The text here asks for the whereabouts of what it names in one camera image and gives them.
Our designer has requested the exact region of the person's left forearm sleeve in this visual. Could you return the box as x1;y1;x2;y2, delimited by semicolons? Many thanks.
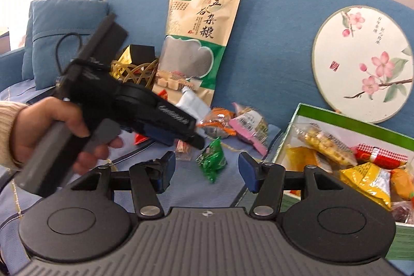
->
0;101;27;170

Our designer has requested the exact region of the person's left hand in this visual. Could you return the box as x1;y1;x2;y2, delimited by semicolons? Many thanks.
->
9;96;124;176

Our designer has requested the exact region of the orange yellow snack packet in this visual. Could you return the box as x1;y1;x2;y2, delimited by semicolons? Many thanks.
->
286;146;332;173

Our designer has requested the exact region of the pink label snack packet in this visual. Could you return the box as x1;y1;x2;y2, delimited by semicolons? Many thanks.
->
229;102;268;156

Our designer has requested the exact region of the green foil candy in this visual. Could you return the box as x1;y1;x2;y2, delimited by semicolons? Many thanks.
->
196;138;227;183

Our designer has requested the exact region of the clear peanut brittle packet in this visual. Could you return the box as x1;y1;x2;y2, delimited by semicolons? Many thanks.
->
293;123;357;168

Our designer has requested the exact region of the orange wrapped snack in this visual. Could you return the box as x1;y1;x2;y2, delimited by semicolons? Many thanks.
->
197;108;236;139

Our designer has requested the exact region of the blue cushion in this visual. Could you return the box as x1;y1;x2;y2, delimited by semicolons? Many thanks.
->
22;0;109;90

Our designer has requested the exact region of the yellow snack packet in box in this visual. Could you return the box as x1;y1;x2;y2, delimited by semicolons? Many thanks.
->
339;162;391;211

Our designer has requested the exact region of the green cardboard box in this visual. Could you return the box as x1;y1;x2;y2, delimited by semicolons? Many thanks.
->
236;102;414;261

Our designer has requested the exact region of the large beige green grain bag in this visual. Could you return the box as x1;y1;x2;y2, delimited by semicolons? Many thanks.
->
153;0;241;106

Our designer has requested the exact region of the round floral fan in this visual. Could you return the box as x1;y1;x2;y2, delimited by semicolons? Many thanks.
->
312;6;413;123

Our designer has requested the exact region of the gold wire basket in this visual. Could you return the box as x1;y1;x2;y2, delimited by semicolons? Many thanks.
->
110;59;159;90

